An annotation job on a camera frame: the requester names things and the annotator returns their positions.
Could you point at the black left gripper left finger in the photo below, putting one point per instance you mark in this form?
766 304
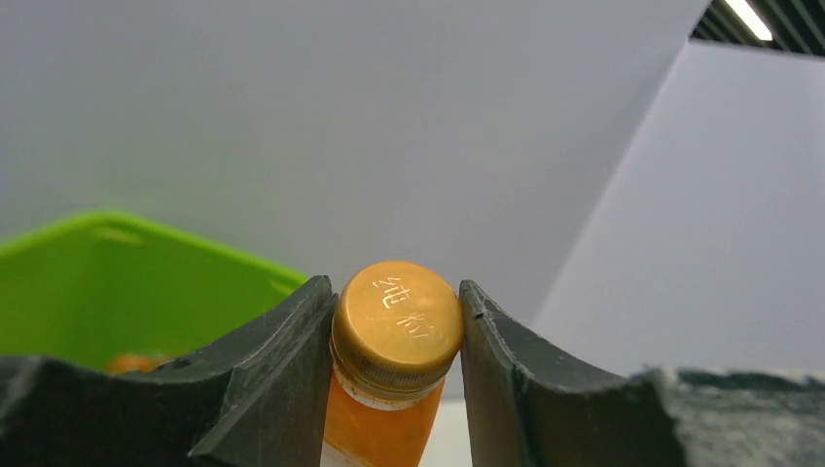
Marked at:
257 396

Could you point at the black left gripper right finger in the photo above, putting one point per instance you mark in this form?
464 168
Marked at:
530 403

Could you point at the small orange juice bottle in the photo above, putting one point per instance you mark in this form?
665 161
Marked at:
396 330

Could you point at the crushed orange label bottle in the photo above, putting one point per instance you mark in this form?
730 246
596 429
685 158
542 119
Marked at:
132 362

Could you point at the green plastic bin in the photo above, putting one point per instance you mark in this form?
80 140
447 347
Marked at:
100 284

